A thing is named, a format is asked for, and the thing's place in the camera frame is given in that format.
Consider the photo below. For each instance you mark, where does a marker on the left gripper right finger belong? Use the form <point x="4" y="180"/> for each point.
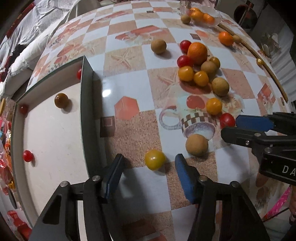
<point x="240" y="220"/>

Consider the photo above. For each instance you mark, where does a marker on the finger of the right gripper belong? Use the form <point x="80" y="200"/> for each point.
<point x="250" y="138"/>
<point x="280" y="122"/>

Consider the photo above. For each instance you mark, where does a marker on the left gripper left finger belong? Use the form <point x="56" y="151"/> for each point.
<point x="59" y="218"/>

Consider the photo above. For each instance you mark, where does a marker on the yellow cherry tomato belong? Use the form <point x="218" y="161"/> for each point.
<point x="201" y="78"/>
<point x="213" y="106"/>
<point x="186" y="73"/>

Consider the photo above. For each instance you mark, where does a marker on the red cherry tomato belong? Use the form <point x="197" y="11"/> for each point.
<point x="184" y="46"/>
<point x="79" y="73"/>
<point x="28" y="156"/>
<point x="184" y="60"/>

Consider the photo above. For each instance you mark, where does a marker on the yellow tomato front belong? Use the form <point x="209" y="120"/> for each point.
<point x="154" y="159"/>

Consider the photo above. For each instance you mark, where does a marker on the dark longan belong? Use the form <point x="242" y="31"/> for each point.
<point x="61" y="100"/>

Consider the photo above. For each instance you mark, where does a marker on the red gift box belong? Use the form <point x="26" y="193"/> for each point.
<point x="22" y="229"/>

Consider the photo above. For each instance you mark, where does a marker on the wooden curved stick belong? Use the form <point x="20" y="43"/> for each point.
<point x="249" y="43"/>

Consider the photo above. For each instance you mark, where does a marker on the golden tomato at edge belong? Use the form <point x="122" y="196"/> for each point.
<point x="259" y="62"/>

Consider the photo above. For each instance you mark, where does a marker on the shallow white tray box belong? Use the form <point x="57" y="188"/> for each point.
<point x="65" y="142"/>

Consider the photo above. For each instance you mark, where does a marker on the longan beside orange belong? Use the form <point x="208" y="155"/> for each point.
<point x="209" y="67"/>

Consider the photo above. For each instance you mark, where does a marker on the small dark yellow tomato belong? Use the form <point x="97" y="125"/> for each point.
<point x="216" y="61"/>

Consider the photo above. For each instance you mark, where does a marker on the longan by edge orange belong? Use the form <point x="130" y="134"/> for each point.
<point x="237" y="39"/>

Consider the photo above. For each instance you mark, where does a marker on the orange near table edge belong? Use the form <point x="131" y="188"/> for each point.
<point x="226" y="39"/>

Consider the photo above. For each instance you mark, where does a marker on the large orange in cluster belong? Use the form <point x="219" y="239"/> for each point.
<point x="198" y="52"/>

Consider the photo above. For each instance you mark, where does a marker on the red cherry tomato top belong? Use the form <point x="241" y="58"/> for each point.
<point x="184" y="46"/>

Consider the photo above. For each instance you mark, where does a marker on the orange in bowl right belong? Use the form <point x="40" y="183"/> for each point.
<point x="208" y="19"/>

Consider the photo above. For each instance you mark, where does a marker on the orange in bowl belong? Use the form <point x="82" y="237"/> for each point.
<point x="197" y="16"/>
<point x="208" y="19"/>
<point x="194" y="9"/>

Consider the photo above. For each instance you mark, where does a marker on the snack bag pile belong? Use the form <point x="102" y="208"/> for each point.
<point x="7" y="180"/>

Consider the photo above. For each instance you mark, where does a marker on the glass fruit bowl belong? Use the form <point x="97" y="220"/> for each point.
<point x="205" y="7"/>

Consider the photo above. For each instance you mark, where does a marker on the orange in bowl middle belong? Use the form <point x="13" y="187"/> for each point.
<point x="197" y="16"/>

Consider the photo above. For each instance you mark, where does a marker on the longan beside bowl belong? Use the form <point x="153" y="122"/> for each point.
<point x="185" y="19"/>

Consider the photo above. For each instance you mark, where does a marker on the orange in bowl top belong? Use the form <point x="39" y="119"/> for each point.
<point x="194" y="9"/>

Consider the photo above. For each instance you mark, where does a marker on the white sofa cushion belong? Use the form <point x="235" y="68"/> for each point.
<point x="21" y="50"/>

